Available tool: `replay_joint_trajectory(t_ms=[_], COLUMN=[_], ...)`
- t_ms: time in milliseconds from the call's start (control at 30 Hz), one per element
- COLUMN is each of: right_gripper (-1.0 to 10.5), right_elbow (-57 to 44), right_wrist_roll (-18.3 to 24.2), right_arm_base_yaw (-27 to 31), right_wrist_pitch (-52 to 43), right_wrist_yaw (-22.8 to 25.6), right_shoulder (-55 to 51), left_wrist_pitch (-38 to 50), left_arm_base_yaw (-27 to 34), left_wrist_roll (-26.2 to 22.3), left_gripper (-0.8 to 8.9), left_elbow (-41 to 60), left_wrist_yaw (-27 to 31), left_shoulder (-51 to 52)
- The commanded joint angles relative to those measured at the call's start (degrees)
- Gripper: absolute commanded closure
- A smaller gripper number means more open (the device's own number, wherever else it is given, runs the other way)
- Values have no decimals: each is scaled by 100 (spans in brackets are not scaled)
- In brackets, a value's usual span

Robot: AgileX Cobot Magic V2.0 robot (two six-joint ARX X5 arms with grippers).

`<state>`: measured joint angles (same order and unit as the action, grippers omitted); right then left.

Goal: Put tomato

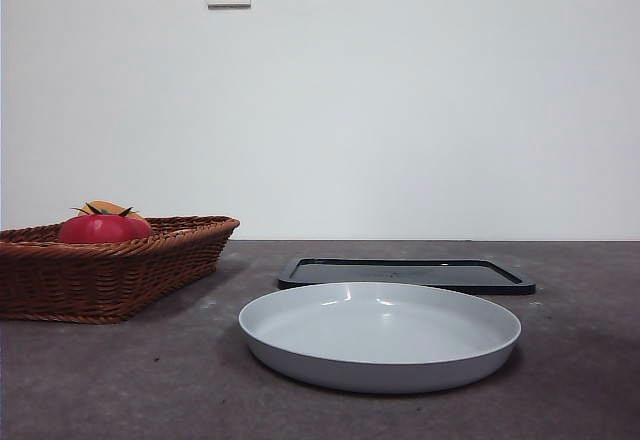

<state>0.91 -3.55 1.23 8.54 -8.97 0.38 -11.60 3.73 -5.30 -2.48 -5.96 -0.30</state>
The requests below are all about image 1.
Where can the orange-brown potato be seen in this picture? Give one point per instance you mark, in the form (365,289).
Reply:
(107,207)

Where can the black rectangular tray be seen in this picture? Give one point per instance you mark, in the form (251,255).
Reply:
(450,275)

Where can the grey round plate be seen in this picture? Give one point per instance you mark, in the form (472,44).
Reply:
(375,330)

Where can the red tomato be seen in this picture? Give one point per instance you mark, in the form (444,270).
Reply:
(100,230)

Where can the brown wicker basket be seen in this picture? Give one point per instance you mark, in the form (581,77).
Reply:
(100,280)

